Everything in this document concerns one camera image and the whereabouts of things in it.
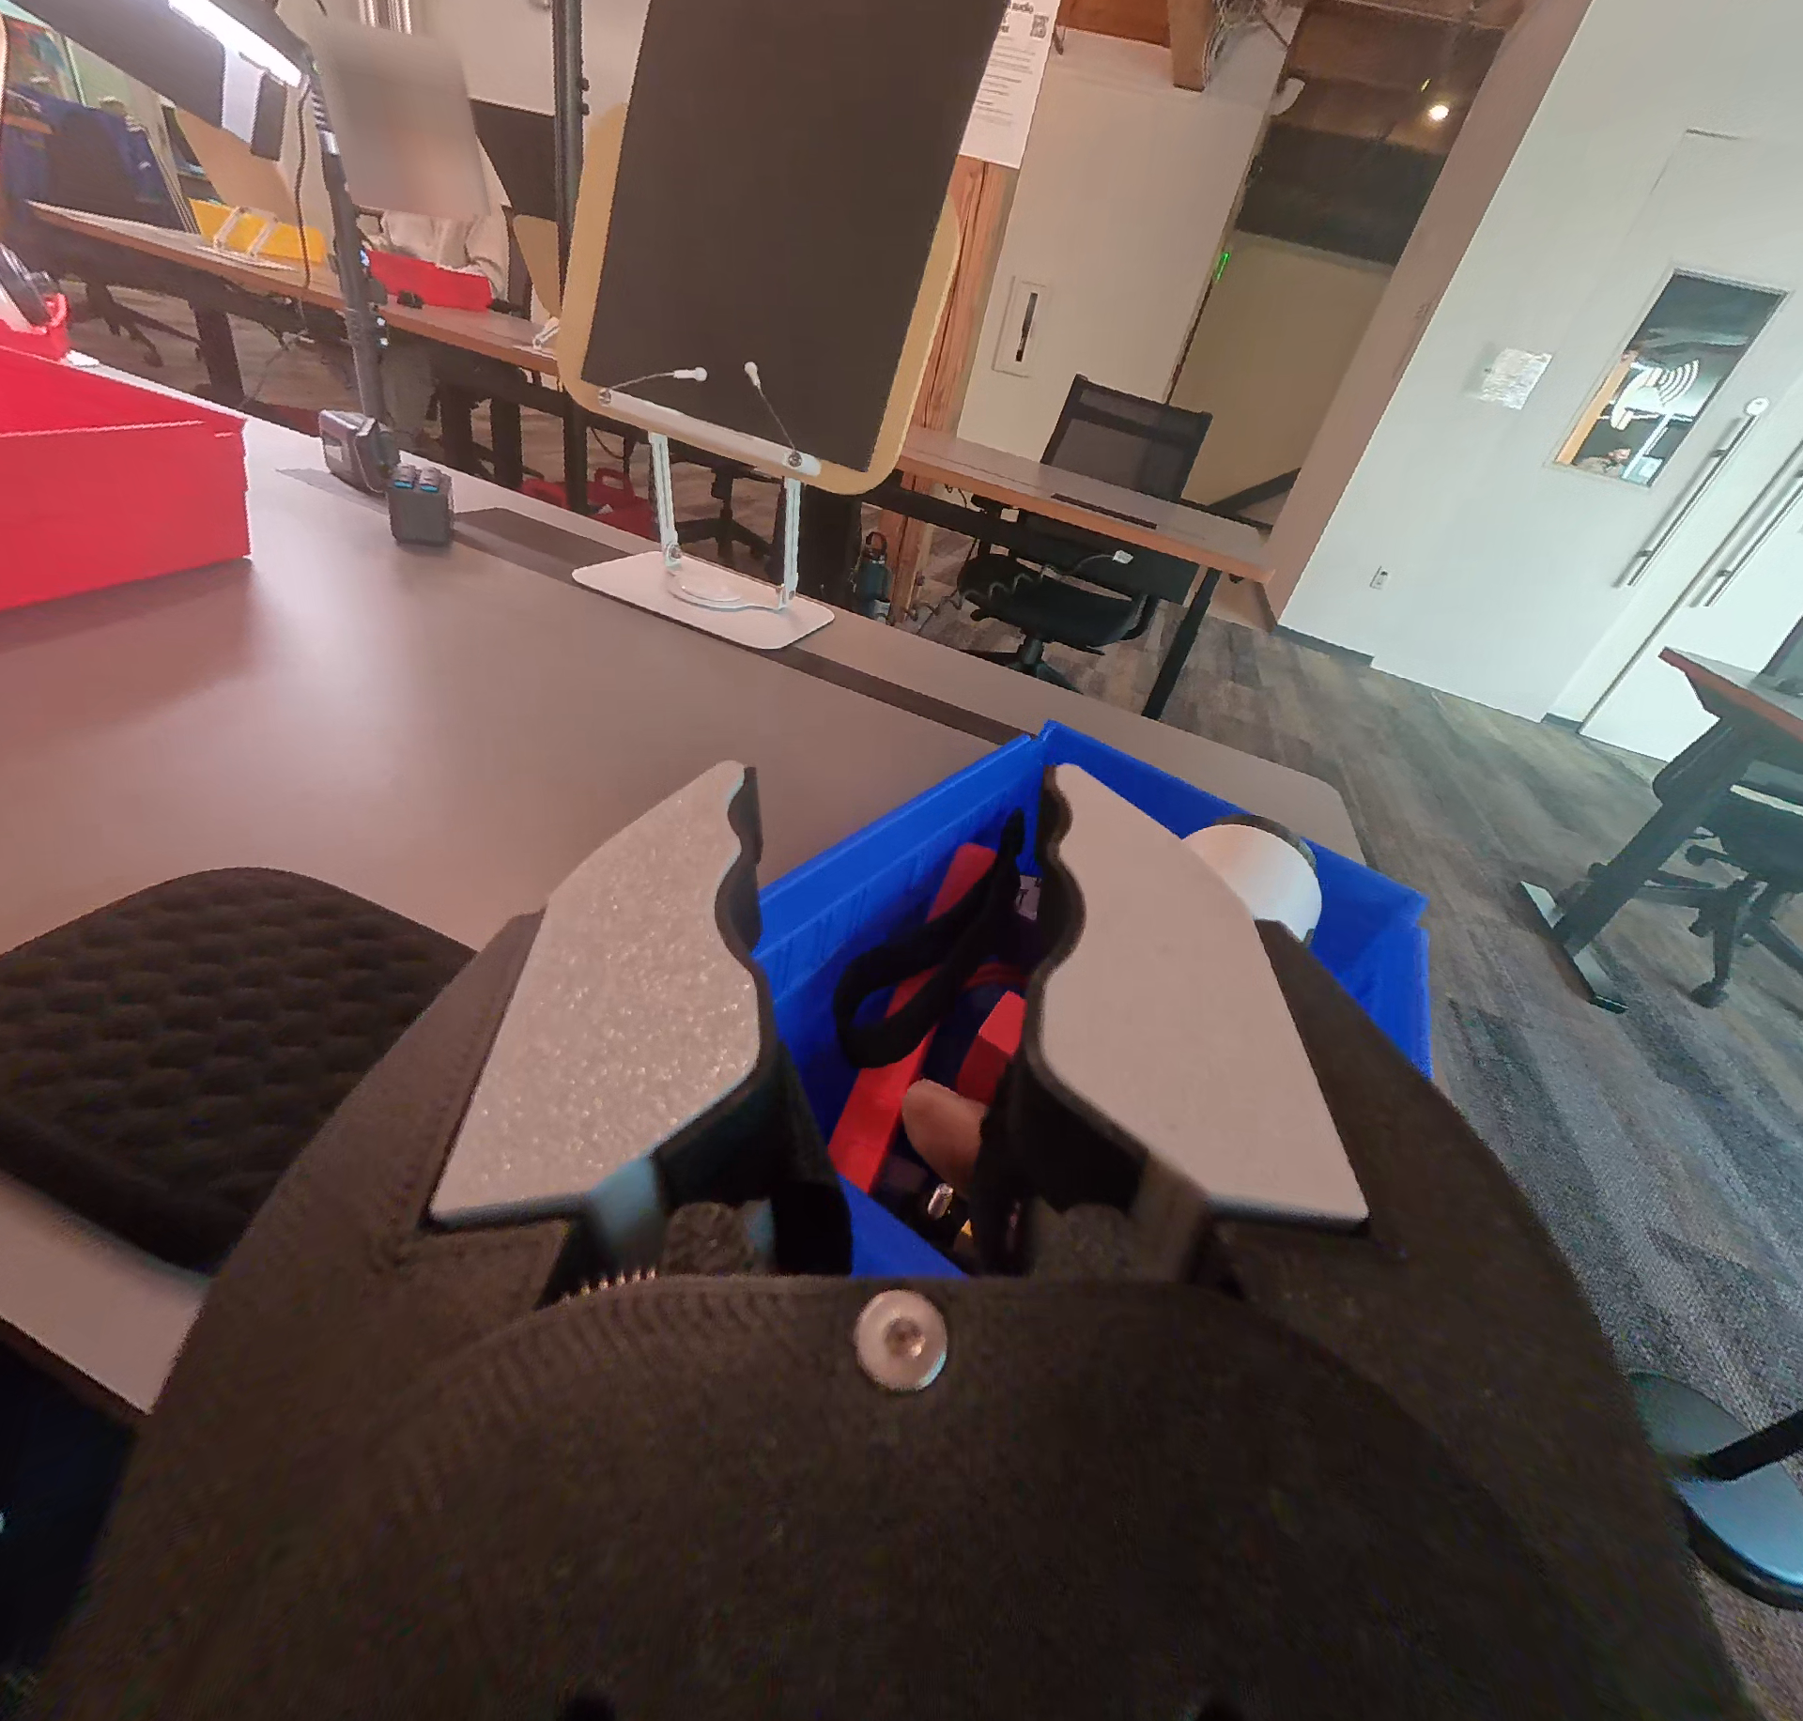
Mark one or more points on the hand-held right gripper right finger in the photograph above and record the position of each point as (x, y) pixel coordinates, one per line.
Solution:
(1181, 1044)

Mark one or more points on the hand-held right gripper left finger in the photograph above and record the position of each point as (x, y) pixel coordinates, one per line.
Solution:
(607, 1018)

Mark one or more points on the blue plastic bin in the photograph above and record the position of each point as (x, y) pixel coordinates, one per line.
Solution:
(873, 878)

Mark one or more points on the red plastic bin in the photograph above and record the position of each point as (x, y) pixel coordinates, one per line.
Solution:
(111, 511)
(431, 283)

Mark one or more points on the person's right hand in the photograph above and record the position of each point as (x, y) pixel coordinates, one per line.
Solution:
(941, 1130)

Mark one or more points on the white paper roll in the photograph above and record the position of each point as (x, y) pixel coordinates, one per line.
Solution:
(1262, 878)

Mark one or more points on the red plastic part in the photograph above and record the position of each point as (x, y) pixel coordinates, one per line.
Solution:
(880, 1117)

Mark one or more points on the black quilted cushion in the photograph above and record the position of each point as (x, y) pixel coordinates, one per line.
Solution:
(210, 1030)

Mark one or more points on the dark battery charger case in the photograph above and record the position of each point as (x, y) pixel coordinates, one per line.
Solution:
(421, 515)

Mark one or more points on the brown top office desk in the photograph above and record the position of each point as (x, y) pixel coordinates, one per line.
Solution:
(1099, 494)
(1731, 685)

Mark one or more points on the black office chair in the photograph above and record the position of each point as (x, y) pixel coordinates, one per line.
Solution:
(1114, 439)
(1747, 818)

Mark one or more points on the white double door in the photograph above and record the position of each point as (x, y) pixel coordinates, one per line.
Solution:
(1690, 621)

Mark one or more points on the black round stand base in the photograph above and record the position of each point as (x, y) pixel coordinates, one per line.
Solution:
(1731, 1495)

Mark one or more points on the black light stand pole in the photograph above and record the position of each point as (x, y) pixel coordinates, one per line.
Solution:
(369, 341)

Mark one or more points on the white paper notice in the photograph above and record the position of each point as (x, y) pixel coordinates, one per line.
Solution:
(1515, 381)
(1006, 73)

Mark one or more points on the yellow plastic bin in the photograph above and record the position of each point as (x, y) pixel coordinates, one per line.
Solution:
(295, 245)
(226, 227)

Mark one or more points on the black board with wooden rim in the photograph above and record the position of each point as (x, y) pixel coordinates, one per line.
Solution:
(802, 171)

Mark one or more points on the studio light panel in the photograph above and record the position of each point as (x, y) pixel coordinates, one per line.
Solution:
(141, 38)

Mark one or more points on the black action camera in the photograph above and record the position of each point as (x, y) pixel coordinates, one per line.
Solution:
(350, 449)

